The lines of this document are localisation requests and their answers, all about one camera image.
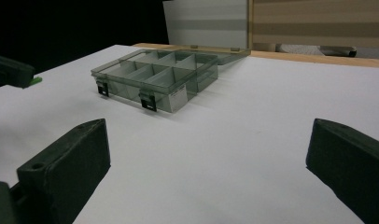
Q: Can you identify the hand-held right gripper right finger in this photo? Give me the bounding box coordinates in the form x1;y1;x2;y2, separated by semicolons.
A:
305;118;379;224

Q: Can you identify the small green plastic part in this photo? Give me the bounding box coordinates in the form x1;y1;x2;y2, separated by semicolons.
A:
22;76;43;90

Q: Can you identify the beige striped panel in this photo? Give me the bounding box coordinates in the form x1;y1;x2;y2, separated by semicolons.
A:
247;0;379;52

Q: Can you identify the clear grey compartment box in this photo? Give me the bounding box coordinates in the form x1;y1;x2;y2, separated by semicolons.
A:
90;47;252;114

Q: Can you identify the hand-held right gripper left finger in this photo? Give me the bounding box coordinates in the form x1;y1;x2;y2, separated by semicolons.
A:
17;118;112;224

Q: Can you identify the wooden ledge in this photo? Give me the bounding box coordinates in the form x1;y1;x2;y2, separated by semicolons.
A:
132;42;379;69

